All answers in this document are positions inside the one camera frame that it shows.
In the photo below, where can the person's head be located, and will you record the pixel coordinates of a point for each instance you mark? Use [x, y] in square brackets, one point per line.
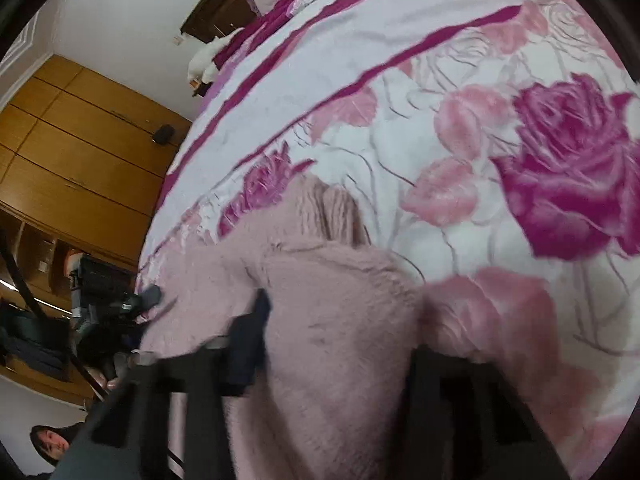
[50, 445]

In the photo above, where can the floral bed blanket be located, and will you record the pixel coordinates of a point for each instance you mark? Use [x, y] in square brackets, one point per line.
[400, 85]

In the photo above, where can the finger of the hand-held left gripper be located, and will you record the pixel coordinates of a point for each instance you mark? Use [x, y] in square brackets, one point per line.
[150, 296]

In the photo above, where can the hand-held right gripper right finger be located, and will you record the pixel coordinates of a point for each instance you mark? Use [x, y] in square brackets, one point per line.
[430, 410]

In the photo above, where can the pink knit sweater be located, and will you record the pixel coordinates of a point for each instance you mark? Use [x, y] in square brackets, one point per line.
[340, 310]

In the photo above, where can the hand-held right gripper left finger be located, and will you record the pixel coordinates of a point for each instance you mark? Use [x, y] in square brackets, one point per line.
[247, 350]

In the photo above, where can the wooden wardrobe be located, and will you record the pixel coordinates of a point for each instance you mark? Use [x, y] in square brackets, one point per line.
[90, 135]

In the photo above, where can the dark bag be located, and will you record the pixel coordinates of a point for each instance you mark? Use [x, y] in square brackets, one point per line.
[30, 340]

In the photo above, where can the dark wooden headboard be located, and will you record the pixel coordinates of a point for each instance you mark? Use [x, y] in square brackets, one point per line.
[215, 5]

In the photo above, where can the small black device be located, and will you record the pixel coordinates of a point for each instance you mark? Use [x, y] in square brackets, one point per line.
[163, 134]

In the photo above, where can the white cloth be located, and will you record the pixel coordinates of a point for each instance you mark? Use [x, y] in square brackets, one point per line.
[205, 57]

